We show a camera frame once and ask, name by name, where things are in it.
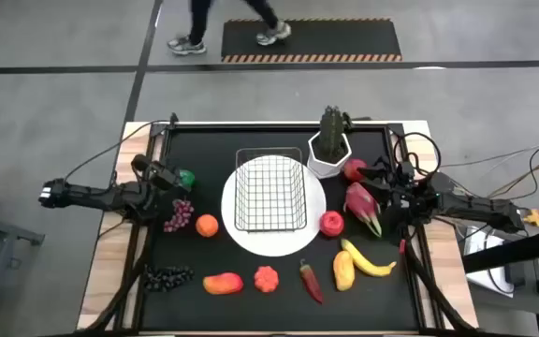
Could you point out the white round plate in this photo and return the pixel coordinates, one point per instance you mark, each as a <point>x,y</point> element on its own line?
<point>274,243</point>

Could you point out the person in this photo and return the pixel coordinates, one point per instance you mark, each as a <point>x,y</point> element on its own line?
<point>199,23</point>

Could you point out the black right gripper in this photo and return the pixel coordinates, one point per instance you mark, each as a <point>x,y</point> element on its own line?
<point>403,187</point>

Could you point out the white hexagonal plant pot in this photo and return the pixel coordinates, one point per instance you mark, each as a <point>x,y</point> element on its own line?
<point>321,166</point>

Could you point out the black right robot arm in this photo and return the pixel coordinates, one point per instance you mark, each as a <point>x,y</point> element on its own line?
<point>475,208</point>

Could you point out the purple toy grape bunch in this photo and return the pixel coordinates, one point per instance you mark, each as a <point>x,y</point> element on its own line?
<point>179,216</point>

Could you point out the black table mat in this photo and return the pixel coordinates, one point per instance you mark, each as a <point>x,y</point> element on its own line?
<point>274,309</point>

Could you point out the yellow power splitter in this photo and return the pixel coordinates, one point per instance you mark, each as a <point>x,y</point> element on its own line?
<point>533,218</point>

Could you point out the green toy fruit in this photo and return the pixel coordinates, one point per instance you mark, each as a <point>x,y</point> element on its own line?
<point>188,179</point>

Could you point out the black hazard-striped floor mat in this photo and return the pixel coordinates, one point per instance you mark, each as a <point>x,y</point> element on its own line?
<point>311,39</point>

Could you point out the white power supply box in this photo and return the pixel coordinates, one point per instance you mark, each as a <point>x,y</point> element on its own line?
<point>477,243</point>

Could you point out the green cactus plant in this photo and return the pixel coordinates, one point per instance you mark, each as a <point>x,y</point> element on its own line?
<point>331,133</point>

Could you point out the red toy chili pepper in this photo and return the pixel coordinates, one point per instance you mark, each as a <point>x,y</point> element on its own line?
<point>310,282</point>

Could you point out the orange toy fruit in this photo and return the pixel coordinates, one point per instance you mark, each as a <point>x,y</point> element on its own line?
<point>207,225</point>

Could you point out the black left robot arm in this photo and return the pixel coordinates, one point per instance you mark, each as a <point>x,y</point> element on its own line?
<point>91,194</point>

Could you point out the red toy apple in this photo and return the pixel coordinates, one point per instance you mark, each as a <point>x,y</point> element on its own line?
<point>352,169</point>

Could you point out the black toy grape bunch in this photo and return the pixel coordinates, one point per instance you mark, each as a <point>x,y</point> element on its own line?
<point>166,278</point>

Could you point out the yellow toy banana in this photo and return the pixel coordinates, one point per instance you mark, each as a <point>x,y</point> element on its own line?
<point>365,264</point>

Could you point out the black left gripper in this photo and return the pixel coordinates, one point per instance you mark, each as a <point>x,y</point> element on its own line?
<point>162,175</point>

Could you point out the pink toy dragon fruit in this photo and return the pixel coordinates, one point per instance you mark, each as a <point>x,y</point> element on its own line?
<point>360,203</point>

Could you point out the red yellow toy mango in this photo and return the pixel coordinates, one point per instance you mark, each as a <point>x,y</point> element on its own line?
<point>222,283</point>

